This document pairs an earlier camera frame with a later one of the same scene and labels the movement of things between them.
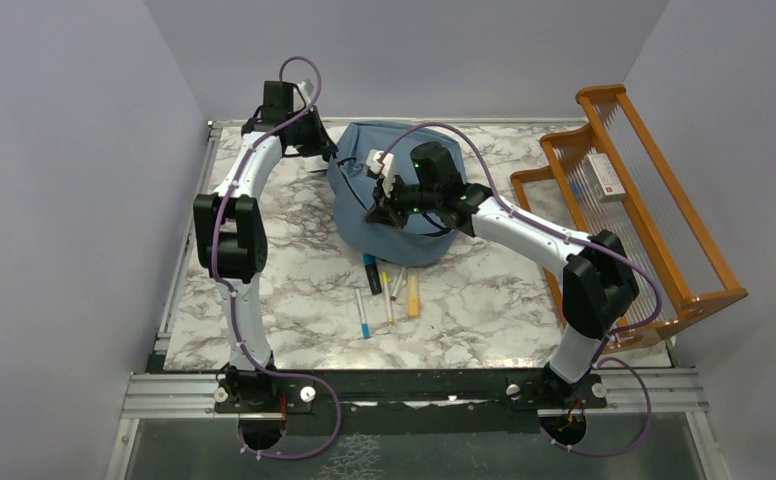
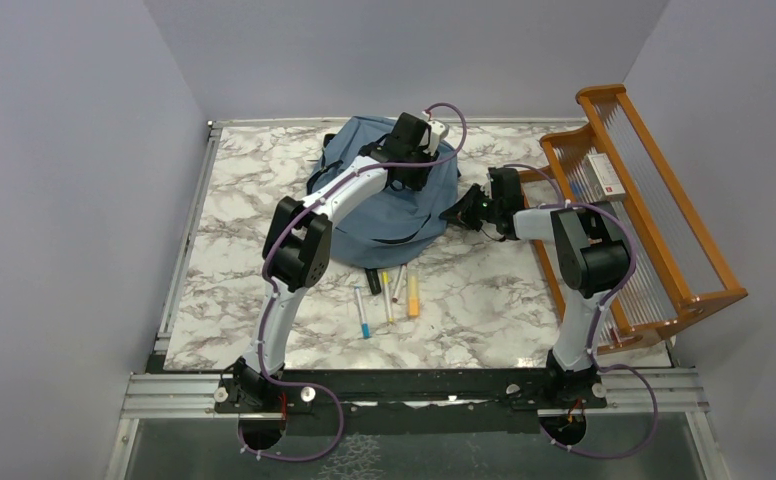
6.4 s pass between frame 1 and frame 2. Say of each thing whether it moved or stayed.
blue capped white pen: stayed
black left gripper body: moved
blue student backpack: moved
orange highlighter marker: stayed
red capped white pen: stayed
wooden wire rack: stayed
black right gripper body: moved
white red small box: stayed
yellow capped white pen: stayed
